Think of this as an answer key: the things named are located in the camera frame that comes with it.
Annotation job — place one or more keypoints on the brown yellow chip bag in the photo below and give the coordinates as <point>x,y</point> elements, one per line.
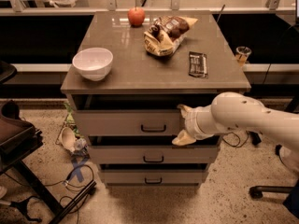
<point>166,34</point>

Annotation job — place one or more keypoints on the grey middle drawer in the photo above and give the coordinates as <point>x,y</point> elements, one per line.
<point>152,154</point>

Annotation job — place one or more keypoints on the grey drawer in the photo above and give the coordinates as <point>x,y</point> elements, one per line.
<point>152,177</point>
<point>129,123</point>
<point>152,154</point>

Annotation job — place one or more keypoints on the dark chair at left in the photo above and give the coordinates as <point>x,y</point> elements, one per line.
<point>18,139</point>

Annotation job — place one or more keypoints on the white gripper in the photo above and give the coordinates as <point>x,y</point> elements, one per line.
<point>190,124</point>

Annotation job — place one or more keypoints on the plastic cup with drink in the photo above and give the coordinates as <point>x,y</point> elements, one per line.
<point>241,54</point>

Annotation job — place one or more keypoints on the white cup on floor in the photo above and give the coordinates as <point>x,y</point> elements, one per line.
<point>67,139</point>

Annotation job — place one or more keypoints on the red apple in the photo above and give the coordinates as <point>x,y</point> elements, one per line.
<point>136,16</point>

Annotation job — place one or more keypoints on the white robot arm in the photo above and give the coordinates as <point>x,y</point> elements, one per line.
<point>230,111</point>

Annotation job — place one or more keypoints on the grey top drawer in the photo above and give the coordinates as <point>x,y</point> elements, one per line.
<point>129,123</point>

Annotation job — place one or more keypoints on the grey bottom drawer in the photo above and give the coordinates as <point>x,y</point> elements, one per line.
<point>152,177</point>

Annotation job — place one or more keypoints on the black stand leg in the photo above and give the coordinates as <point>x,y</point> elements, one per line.
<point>255,138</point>

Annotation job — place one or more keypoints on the white bowl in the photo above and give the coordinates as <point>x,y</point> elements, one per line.
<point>93,63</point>

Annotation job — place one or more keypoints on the black office chair base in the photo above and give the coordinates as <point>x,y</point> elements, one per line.
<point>257,192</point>

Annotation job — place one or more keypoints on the grey drawer cabinet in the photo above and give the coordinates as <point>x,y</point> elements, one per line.
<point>139,81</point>

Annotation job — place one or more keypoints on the black snack bar wrapper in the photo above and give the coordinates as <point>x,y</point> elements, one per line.
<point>197,64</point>

